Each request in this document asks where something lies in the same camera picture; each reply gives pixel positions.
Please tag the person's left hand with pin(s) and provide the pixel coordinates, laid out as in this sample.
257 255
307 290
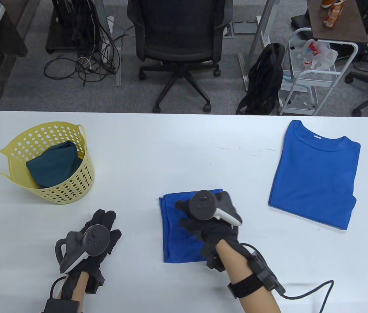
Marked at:
106 225

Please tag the person's right hand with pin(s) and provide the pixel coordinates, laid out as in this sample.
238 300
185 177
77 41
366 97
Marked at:
210 231

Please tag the blue cloth clothes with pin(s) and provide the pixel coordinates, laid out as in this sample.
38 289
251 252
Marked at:
177 234

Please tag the yellow perforated laundry basket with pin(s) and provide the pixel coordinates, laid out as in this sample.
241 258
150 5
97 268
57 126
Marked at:
70 192

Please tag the dark green cloth clothes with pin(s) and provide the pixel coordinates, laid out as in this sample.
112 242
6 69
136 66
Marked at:
53 166

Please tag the blue t-shirt clothes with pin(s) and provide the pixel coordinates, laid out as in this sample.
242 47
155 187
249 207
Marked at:
314 176

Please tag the person's right forearm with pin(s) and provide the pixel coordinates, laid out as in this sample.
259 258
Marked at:
236 264

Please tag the black forearm sensor box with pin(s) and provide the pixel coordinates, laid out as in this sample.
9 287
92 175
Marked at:
265 277
60 306

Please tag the grey tracking controller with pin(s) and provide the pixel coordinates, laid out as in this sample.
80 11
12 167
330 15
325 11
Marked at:
203 205
96 241

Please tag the grey metal desk leg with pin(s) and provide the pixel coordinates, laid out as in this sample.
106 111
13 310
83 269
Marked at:
262 26
118 71

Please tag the black backpack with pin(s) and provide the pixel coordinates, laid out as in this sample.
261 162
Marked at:
265 81

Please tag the white utility cart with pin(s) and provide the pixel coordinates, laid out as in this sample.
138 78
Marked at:
317 81

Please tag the black computer cabinet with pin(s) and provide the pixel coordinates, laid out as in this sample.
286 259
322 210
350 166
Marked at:
63 32

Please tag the black mesh office chair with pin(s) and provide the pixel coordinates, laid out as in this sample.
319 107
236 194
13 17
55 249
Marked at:
177 32

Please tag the grey floor socket box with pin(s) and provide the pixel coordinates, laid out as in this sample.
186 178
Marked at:
244 27

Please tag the white plastic bag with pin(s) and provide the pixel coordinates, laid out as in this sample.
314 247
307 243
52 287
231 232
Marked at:
324 57

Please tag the black flat stand base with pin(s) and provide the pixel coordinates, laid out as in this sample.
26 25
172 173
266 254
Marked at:
301 21

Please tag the orange snack packet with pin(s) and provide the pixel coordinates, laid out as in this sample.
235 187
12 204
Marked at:
327 3
333 14

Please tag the brown side table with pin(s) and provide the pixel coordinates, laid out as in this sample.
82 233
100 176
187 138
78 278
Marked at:
350 22

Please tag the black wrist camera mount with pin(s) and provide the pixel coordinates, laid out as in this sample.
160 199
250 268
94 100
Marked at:
215 262
96 283

